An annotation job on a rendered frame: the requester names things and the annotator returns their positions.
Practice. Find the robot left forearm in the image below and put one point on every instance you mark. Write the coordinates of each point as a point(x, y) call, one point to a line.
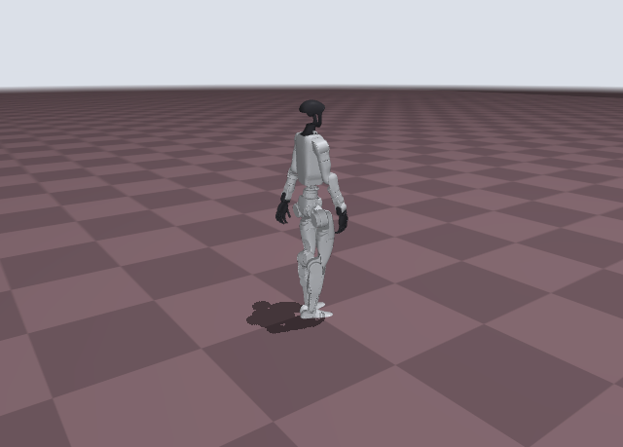
point(289, 187)

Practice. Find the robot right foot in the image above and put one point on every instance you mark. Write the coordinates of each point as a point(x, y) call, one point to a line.
point(318, 313)

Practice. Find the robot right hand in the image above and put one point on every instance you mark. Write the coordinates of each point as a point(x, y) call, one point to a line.
point(343, 219)

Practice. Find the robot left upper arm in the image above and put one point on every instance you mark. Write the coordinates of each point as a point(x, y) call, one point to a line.
point(293, 164)

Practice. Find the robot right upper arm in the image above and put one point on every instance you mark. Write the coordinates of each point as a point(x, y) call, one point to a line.
point(321, 149)

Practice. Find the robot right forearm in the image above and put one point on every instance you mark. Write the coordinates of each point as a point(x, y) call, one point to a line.
point(335, 193)

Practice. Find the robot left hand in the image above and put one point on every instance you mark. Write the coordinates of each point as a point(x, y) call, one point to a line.
point(282, 209)

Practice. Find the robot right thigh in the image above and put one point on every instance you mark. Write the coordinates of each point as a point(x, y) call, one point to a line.
point(324, 235)

